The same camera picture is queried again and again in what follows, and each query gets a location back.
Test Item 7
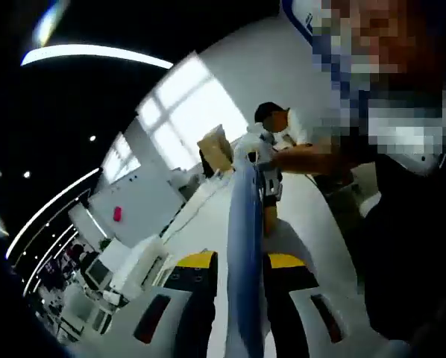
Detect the computer monitor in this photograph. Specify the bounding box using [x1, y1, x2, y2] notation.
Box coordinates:
[84, 259, 115, 292]

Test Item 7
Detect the white printer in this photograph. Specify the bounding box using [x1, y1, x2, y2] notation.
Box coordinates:
[109, 233, 174, 301]

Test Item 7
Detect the white table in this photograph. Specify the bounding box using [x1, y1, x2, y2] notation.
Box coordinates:
[125, 169, 362, 358]

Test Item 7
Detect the whiteboard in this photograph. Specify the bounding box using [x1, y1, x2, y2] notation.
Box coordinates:
[87, 170, 185, 242]

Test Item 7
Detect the white blue-trimmed worn device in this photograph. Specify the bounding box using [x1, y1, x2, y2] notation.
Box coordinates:
[282, 0, 446, 177]

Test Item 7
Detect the stack of white printing papers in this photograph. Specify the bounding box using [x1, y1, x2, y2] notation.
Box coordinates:
[225, 147, 271, 358]

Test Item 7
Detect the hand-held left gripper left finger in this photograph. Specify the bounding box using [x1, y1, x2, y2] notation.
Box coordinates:
[131, 251, 219, 358]

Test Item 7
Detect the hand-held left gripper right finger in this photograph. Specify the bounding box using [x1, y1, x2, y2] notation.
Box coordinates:
[263, 252, 394, 358]

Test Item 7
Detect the white cabinet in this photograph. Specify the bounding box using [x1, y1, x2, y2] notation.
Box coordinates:
[169, 167, 204, 201]

